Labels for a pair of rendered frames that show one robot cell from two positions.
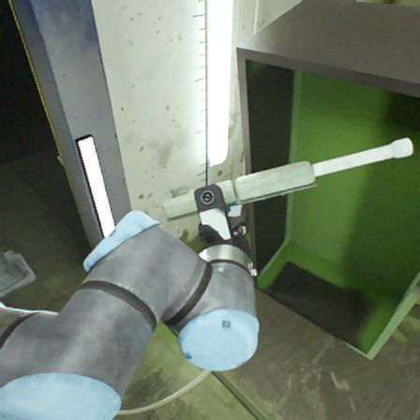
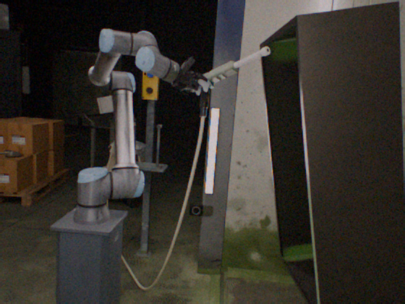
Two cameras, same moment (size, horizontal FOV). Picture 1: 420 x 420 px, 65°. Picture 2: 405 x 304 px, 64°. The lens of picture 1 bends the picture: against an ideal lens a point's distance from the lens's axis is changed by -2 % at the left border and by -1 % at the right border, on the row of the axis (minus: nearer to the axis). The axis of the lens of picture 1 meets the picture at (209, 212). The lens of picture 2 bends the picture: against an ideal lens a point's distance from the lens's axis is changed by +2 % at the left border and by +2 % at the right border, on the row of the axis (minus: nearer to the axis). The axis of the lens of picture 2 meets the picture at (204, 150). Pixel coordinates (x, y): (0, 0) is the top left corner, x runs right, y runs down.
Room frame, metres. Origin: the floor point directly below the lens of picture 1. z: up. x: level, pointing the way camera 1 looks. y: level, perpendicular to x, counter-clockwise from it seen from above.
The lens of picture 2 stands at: (-0.52, -1.18, 1.34)
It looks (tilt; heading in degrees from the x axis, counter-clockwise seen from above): 9 degrees down; 47
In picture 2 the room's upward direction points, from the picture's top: 4 degrees clockwise
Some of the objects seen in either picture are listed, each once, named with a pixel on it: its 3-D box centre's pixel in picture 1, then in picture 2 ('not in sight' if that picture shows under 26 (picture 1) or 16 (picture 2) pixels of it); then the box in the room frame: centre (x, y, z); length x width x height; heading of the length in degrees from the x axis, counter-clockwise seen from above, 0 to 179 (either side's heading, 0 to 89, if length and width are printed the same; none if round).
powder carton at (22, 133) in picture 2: not in sight; (29, 137); (0.60, 3.23, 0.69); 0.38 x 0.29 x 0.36; 46
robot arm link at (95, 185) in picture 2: not in sight; (94, 184); (0.20, 0.44, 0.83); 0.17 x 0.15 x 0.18; 163
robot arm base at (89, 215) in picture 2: not in sight; (92, 209); (0.20, 0.45, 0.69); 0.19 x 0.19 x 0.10
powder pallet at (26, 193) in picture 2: not in sight; (20, 183); (0.52, 3.34, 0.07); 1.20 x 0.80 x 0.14; 51
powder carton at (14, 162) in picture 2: not in sight; (11, 171); (0.35, 2.95, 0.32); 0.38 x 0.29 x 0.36; 51
